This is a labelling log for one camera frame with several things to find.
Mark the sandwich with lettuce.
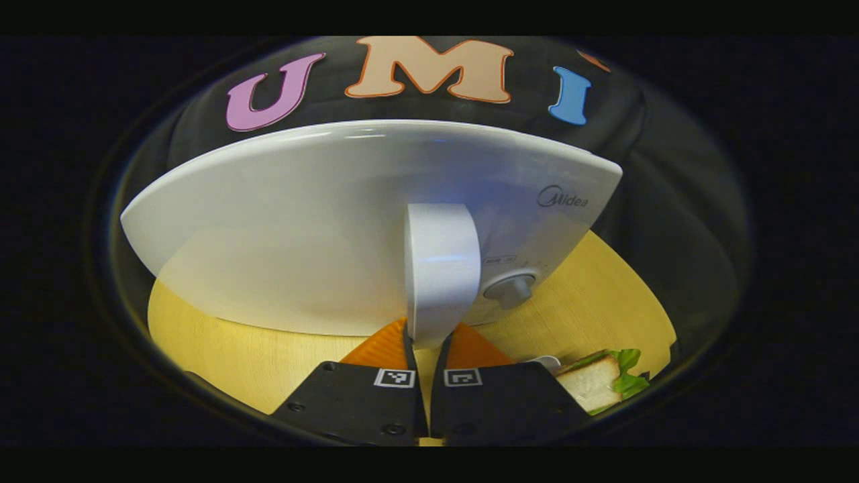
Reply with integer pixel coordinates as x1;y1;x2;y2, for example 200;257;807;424
556;349;650;413

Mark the white microwave oven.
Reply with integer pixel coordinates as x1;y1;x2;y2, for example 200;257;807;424
121;119;623;350

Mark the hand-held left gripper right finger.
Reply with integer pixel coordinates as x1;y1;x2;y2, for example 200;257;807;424
429;322;591;447

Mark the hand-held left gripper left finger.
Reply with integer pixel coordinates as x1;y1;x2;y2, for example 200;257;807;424
272;317;429;447

